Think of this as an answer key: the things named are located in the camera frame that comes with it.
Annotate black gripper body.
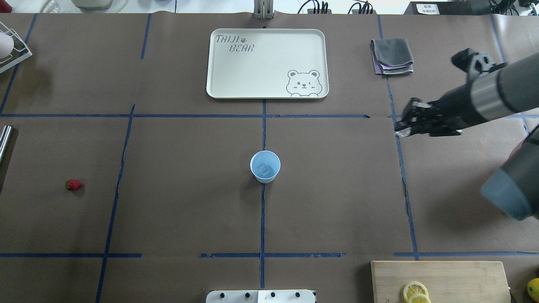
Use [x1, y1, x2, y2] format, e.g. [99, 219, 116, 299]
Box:
[427, 86, 480, 137]

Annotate clear ice cube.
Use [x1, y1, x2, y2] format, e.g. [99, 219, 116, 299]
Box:
[395, 128, 411, 138]

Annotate light blue cup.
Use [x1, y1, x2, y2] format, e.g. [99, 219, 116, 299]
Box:
[249, 150, 281, 184]

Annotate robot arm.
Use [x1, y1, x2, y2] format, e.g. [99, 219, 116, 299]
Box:
[394, 48, 538, 221]

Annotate white cup rack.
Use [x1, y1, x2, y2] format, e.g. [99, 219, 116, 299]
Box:
[0, 22, 33, 74]

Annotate pink cup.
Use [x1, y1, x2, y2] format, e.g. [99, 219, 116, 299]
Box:
[0, 32, 15, 59]

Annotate grey folded cloth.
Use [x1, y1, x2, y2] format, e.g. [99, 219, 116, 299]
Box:
[370, 38, 414, 75]

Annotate wooden cutting board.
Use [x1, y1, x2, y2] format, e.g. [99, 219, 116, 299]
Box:
[370, 260, 511, 303]

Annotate lemon slices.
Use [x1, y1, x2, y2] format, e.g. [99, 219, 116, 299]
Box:
[402, 281, 431, 303]

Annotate cream bear tray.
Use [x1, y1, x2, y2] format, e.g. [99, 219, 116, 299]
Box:
[206, 28, 329, 99]

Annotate yellow lemon pile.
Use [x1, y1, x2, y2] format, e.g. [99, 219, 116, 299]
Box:
[527, 278, 539, 303]

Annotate red strawberry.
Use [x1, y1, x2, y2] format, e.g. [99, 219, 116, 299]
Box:
[65, 179, 83, 191]

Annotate steel muddler black tip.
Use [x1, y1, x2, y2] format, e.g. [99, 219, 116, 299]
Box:
[0, 125, 13, 163]

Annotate red bottle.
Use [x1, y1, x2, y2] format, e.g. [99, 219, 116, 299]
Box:
[0, 0, 12, 13]

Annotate aluminium frame post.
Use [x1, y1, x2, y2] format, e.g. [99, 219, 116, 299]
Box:
[253, 0, 275, 20]

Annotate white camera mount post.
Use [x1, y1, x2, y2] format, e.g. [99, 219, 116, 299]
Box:
[205, 289, 317, 303]

